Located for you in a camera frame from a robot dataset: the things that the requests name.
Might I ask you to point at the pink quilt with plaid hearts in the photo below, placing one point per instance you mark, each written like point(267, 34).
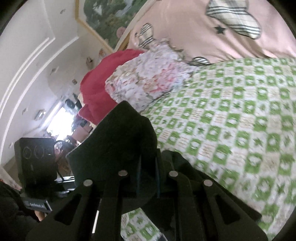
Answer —
point(216, 31)

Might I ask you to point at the floral ruffled pillow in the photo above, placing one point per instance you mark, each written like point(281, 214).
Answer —
point(150, 75)

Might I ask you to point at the framed landscape painting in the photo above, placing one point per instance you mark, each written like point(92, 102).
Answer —
point(111, 21)

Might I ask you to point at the green white patterned bedsheet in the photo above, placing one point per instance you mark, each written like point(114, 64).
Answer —
point(235, 121)

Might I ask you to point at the left hand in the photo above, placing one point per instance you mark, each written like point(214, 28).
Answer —
point(40, 215)

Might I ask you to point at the black pants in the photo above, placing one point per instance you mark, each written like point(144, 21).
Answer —
point(122, 156)

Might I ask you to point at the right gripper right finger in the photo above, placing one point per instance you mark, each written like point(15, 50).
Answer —
point(223, 216)

